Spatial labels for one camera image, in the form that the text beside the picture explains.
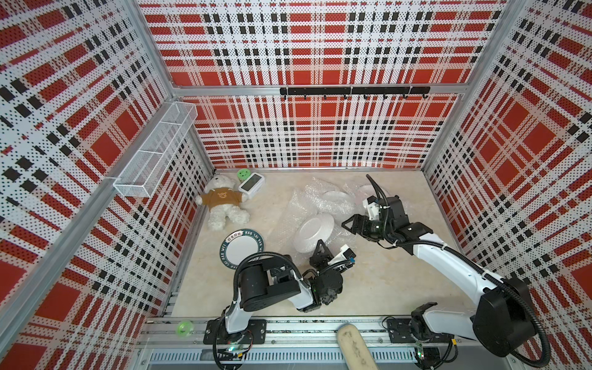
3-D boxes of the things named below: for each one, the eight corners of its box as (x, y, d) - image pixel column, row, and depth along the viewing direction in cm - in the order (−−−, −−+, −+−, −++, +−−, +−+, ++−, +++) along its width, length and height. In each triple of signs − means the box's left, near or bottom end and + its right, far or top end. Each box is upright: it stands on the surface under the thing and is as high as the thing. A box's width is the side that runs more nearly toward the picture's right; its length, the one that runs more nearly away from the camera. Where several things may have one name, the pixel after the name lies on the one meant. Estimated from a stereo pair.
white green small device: (237, 195, 113) (234, 189, 109) (256, 177, 121) (254, 171, 117) (249, 202, 110) (247, 196, 106) (268, 183, 118) (266, 177, 114)
